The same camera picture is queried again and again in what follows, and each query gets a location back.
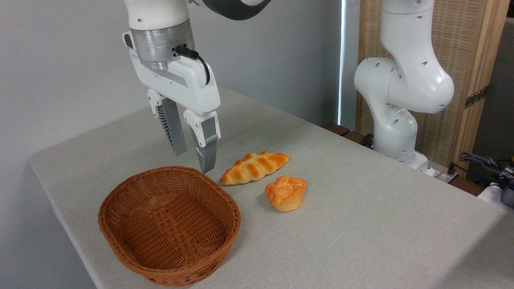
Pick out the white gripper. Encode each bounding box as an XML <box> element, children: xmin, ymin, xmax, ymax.
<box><xmin>122</xmin><ymin>31</ymin><xmax>221</xmax><ymax>174</ymax></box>

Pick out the round muffin-shaped bread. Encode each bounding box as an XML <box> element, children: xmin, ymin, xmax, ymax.
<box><xmin>265</xmin><ymin>175</ymin><xmax>307</xmax><ymax>212</ymax></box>

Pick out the long braided bread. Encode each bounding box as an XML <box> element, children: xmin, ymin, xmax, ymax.
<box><xmin>220</xmin><ymin>151</ymin><xmax>290</xmax><ymax>185</ymax></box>

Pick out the brown wicker basket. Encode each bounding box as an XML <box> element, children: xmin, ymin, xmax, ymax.
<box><xmin>98</xmin><ymin>166</ymin><xmax>241</xmax><ymax>287</ymax></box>

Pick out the grey tablecloth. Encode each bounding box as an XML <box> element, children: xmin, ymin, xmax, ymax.
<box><xmin>28</xmin><ymin>86</ymin><xmax>514</xmax><ymax>289</ymax></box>

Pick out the wooden rattan folding screen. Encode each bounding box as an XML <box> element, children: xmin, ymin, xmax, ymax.
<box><xmin>355</xmin><ymin>0</ymin><xmax>510</xmax><ymax>169</ymax></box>

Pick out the metal screen hinge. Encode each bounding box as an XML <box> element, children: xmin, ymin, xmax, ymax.
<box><xmin>465</xmin><ymin>85</ymin><xmax>489</xmax><ymax>109</ymax></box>

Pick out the white box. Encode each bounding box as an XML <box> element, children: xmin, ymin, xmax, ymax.
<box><xmin>477</xmin><ymin>183</ymin><xmax>514</xmax><ymax>213</ymax></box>

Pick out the blue-grey device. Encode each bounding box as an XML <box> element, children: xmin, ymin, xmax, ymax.
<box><xmin>501</xmin><ymin>185</ymin><xmax>514</xmax><ymax>208</ymax></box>

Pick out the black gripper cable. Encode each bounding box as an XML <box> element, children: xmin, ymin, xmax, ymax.
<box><xmin>176</xmin><ymin>45</ymin><xmax>211</xmax><ymax>85</ymax></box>

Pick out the bundle of black cables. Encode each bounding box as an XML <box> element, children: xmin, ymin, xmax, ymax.
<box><xmin>460</xmin><ymin>151</ymin><xmax>514</xmax><ymax>182</ymax></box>

